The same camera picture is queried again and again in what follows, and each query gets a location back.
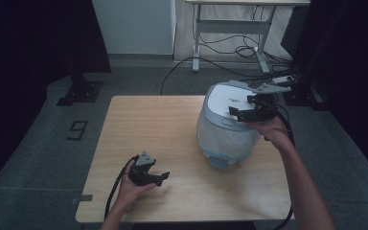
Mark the dark curtain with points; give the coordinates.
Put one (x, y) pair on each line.
(28, 38)
(351, 64)

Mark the white blue rice cooker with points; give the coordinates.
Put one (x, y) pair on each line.
(217, 108)

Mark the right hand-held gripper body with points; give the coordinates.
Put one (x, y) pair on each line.
(262, 110)

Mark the person's right hand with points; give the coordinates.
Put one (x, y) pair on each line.
(274, 131)

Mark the black stand base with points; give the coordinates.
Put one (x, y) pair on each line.
(300, 97)
(81, 91)

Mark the grey tape strip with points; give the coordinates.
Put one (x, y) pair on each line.
(84, 198)

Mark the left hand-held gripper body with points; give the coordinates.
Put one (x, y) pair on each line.
(140, 177)

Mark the clear plastic bin liner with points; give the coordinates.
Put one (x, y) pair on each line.
(223, 139)

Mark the white metal frame desk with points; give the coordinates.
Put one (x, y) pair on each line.
(233, 26)

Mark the white partition panel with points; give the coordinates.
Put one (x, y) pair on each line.
(134, 25)

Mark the person's left hand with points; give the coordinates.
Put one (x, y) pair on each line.
(129, 193)

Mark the white power strip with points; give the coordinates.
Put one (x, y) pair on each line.
(282, 79)

